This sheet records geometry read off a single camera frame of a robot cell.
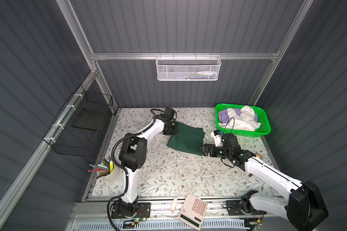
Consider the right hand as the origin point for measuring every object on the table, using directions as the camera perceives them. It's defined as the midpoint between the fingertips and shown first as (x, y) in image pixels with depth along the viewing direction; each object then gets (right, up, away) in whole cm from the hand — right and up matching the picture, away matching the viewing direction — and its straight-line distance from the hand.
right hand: (205, 149), depth 83 cm
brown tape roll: (+38, -6, +11) cm, 40 cm away
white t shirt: (+32, +17, +19) cm, 41 cm away
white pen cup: (-55, -12, -3) cm, 56 cm away
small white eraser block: (-19, -28, -9) cm, 35 cm away
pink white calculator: (-9, -29, -11) cm, 32 cm away
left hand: (-17, +9, +15) cm, 24 cm away
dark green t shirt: (-9, +4, +19) cm, 21 cm away
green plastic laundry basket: (+45, +12, +18) cm, 50 cm away
